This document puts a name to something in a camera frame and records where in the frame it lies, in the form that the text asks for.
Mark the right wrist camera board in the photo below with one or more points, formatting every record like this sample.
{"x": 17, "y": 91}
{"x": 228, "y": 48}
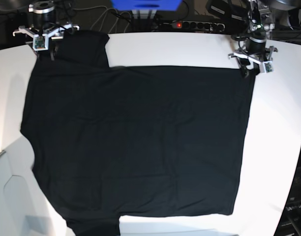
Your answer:
{"x": 38, "y": 43}

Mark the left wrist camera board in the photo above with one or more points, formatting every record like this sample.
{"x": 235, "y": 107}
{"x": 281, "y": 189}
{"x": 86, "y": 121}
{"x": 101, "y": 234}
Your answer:
{"x": 268, "y": 67}

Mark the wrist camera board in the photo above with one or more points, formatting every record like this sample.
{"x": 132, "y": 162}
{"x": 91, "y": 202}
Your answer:
{"x": 38, "y": 43}
{"x": 268, "y": 67}

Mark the black power strip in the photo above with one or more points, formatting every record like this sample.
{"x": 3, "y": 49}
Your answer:
{"x": 192, "y": 26}

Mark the blue box overhead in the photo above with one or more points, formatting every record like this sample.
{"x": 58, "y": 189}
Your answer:
{"x": 163, "y": 5}

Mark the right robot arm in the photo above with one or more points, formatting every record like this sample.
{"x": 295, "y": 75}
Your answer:
{"x": 44, "y": 14}

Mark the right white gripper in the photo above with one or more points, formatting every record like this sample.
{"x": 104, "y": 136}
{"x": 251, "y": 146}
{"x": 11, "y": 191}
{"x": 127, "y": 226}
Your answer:
{"x": 51, "y": 34}

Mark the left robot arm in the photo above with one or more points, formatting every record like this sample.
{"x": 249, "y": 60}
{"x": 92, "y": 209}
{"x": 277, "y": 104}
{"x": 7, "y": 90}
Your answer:
{"x": 259, "y": 25}

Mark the black T-shirt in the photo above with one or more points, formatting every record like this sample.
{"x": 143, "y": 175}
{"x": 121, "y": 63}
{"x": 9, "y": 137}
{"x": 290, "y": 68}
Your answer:
{"x": 151, "y": 141}

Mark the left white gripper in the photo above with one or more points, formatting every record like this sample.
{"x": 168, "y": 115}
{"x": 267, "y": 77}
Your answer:
{"x": 244, "y": 60}

